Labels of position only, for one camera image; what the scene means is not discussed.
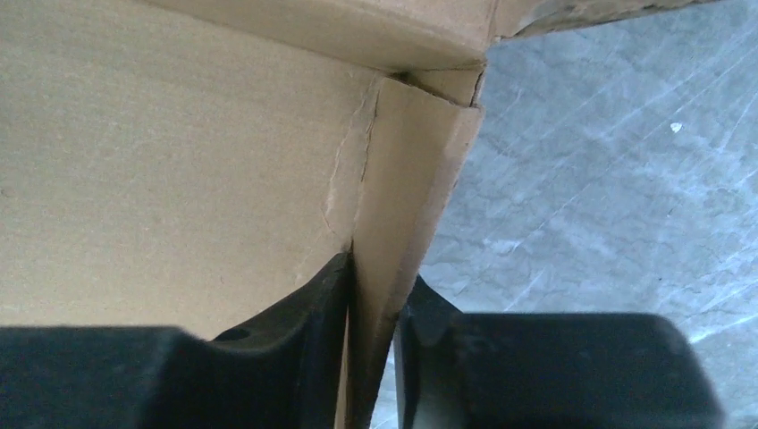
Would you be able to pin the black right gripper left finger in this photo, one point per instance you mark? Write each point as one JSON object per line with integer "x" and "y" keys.
{"x": 279, "y": 369}

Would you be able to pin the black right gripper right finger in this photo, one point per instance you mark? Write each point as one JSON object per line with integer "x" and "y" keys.
{"x": 568, "y": 370}

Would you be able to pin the brown cardboard box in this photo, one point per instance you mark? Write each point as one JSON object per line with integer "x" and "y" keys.
{"x": 191, "y": 163}

